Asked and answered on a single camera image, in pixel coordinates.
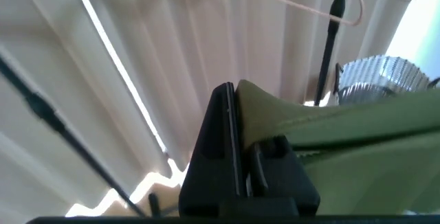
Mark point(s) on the green shirt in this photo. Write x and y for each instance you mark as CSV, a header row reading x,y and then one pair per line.
x,y
361,121

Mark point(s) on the white laundry basket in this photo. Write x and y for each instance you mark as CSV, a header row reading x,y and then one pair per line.
x,y
378,69

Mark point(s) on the beige curtain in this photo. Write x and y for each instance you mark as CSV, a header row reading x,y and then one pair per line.
x,y
172,45

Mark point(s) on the black clothes rack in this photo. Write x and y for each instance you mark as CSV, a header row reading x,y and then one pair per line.
x,y
337,7

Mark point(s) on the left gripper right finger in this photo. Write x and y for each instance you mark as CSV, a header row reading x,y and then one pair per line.
x,y
285,176

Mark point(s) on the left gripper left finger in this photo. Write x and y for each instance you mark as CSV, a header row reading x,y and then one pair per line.
x,y
209,165

